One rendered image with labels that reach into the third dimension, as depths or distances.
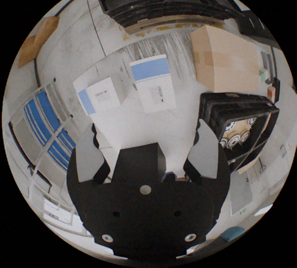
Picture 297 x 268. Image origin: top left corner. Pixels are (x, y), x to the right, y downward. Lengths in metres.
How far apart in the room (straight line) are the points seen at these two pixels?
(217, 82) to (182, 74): 0.18
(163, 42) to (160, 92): 0.21
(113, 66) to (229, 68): 0.45
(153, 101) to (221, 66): 0.27
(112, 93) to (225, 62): 0.40
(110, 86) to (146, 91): 0.13
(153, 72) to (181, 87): 0.17
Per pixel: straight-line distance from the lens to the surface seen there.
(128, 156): 0.64
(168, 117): 0.50
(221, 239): 0.24
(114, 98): 0.38
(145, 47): 0.42
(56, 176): 2.67
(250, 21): 1.75
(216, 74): 0.31
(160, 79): 0.34
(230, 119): 0.32
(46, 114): 1.80
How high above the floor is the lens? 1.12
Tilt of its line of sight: 55 degrees down
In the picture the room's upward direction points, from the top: 175 degrees counter-clockwise
